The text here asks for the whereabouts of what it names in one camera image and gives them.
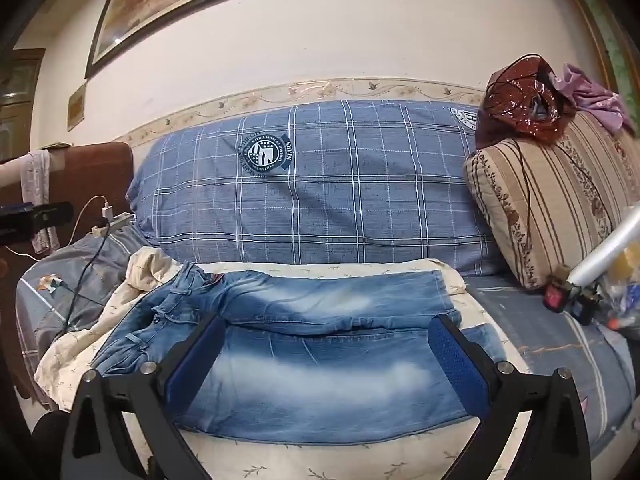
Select wooden cabinet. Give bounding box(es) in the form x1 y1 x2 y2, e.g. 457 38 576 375
0 49 47 161

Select clear plastic bag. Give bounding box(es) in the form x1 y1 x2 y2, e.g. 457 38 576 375
597 245 640 346

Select blue denim pants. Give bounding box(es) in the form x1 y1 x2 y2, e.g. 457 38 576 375
90 261 511 446

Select silver tube tool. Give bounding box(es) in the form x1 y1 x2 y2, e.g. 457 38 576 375
570 205 640 286

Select white charging cable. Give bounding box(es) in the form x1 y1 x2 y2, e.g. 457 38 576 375
7 195 108 261

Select pale pink hanging cloth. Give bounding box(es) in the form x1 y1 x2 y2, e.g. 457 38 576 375
20 149 61 255

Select purple cloth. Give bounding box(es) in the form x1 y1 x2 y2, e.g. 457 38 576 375
560 62 636 136

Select small wall plaque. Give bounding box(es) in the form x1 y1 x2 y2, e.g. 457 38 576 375
66 82 87 132

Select cream leaf-print blanket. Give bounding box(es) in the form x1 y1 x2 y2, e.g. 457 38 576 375
34 246 596 480

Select blue plaid pillow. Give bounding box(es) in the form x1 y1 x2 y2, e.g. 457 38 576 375
125 99 506 277

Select red and black small device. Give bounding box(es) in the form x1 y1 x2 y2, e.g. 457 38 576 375
544 265 601 323

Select shiny red plastic bag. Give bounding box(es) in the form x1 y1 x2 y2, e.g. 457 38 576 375
475 55 578 150

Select white rail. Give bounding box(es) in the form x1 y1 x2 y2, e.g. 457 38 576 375
0 150 68 188

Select brown headboard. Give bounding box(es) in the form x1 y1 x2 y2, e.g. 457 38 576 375
0 141 135 401

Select grey-blue plaid bedsheet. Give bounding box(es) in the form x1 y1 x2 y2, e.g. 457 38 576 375
15 222 638 466

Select beige power strip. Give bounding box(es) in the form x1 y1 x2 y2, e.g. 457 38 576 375
91 212 133 237

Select beige striped floral cushion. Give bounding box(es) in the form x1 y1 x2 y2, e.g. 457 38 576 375
464 110 640 291

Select green framed panel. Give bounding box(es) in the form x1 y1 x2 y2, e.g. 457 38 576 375
565 0 640 106

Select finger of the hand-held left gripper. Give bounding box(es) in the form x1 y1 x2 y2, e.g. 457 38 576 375
0 202 75 249

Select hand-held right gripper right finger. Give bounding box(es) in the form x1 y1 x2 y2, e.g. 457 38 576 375
429 314 593 480

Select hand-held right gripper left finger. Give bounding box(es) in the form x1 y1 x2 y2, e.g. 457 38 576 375
59 314 227 480

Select black power cable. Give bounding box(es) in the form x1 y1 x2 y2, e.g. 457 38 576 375
62 217 111 331

